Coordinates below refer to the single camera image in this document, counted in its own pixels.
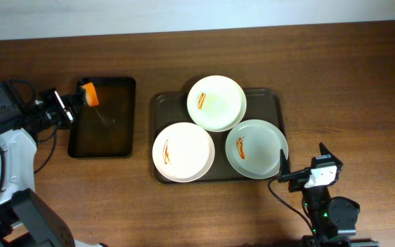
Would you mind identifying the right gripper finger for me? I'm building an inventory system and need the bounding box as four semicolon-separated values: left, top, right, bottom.
319;142;343;169
279;149;291;176

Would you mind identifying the white plate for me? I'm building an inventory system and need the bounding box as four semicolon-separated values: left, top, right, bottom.
225;119;289;180
152;122;215;183
187;75;247;132

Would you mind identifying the orange green sponge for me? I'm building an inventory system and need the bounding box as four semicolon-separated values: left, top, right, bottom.
81;82;99;107

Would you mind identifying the white plate back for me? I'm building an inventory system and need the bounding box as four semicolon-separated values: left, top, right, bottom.
187;75;247;132

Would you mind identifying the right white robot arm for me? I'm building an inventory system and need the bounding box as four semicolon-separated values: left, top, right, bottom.
275;143;380;246

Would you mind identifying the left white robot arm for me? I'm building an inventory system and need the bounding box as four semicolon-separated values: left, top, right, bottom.
0;80;99;247

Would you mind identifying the small black water tray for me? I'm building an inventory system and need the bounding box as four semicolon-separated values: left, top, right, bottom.
67;77;136;158

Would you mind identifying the large brown serving tray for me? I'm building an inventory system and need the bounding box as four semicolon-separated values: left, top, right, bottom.
149;88;286;183

